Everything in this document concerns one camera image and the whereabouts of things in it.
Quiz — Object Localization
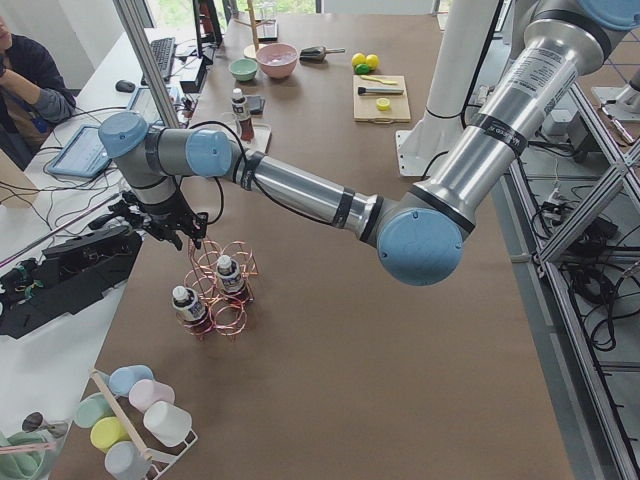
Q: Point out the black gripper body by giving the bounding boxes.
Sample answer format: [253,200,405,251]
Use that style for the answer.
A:
[137,199,200,250]

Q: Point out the copper wire bottle basket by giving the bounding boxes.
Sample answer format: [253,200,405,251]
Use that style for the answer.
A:
[176,239,259,340]

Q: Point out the tea bottle white cap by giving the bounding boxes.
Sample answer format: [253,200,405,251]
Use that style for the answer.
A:
[215,255,249,304]
[231,88,255,142]
[171,285,211,336]

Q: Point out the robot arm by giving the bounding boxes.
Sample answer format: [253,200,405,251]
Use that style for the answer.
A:
[99,1,639,286]

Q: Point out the blue teach pendant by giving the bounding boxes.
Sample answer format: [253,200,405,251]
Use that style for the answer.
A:
[127,86,164,125]
[46,125,111,179]

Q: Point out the black equipment beside table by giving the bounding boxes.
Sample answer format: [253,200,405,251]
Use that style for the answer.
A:
[1,199,144,339]

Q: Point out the clear wine glass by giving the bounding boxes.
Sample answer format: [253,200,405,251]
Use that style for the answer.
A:
[219,111,239,139]

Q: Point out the black computer mouse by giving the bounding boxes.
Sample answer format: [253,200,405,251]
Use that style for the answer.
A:
[115,80,136,93]

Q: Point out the light blue cup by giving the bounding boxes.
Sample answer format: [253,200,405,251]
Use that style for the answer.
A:
[108,365,155,397]

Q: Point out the green bowl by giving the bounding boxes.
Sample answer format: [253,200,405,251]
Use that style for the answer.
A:
[228,58,258,82]

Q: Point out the black keyboard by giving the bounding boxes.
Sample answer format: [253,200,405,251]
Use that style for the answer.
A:
[149,37,176,83]

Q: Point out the pink cup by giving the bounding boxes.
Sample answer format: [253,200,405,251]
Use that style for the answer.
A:
[128,379,175,413]

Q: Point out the seated person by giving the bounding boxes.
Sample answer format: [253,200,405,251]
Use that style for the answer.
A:
[1,22,76,170]

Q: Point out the black monitor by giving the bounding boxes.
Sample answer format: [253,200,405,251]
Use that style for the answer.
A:
[192,0,223,65]

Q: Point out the round wooden stand base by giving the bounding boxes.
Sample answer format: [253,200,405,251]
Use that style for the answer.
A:
[232,1,278,60]

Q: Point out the pink bowl with ice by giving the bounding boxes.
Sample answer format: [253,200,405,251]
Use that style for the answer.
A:
[256,43,298,79]

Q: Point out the pale green cup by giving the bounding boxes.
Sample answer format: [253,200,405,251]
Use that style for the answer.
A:
[74,392,113,429]

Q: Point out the white cup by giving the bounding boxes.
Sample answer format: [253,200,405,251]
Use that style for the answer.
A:
[143,401,192,447]

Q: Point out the yellow cup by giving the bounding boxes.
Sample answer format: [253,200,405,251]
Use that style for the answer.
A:
[90,416,130,453]

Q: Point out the steel ice scoop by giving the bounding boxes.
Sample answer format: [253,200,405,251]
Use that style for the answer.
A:
[299,46,346,63]

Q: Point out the bamboo cutting board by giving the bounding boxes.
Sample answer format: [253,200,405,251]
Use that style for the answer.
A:
[353,75,411,123]

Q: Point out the steel muddler black tip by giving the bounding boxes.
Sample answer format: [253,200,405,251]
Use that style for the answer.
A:
[357,86,404,96]

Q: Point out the half lemon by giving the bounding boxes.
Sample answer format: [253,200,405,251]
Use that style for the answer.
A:
[376,97,391,111]

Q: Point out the grey cup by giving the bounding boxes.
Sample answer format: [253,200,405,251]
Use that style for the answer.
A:
[104,441,151,480]

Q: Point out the yellow plastic knife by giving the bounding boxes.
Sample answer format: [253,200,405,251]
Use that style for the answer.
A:
[360,75,398,85]

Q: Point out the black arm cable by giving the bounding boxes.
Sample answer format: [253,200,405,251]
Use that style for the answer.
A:
[174,119,331,226]

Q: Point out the aluminium frame post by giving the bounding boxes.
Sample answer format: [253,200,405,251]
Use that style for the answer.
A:
[113,0,180,128]

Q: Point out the white wire cup rack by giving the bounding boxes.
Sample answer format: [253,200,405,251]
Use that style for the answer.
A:
[90,369,199,479]

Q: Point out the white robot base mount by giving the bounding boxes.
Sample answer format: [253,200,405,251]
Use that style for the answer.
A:
[396,0,503,177]

